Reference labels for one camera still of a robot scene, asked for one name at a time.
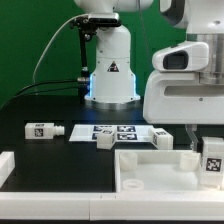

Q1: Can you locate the black camera on stand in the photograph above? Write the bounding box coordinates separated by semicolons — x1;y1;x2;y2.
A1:
69;12;121;31

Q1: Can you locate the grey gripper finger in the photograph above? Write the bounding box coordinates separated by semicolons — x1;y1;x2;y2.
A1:
185;124;199;152

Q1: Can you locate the black cable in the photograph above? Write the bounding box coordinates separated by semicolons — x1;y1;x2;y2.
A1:
0;86;81;111
13;79;81;98

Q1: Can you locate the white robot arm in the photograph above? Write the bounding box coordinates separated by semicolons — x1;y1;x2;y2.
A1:
74;0;224;146

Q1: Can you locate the white side fence block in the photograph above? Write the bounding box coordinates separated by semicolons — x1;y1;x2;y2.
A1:
0;151;15;188

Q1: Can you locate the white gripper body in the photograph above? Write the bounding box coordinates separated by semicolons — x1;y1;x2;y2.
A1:
143;41;224;125

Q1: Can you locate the white front fence bar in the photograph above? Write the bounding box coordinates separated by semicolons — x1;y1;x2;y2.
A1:
0;191;224;221

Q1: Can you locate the grey camera cable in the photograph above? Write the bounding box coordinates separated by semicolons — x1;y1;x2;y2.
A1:
32;13;88;84

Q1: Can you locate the white square table top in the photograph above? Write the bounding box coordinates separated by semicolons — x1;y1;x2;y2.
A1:
114;148;224;194

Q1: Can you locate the black cable upper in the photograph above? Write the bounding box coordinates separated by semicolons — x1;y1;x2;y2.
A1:
13;79;81;98

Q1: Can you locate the black camera stand pole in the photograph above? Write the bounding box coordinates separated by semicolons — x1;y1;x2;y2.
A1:
79;29;90;103

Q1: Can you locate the black cable lower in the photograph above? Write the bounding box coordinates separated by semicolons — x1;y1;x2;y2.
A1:
0;86;81;111

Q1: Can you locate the white base tag plate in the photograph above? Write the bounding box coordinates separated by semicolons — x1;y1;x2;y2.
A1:
69;124;152;142

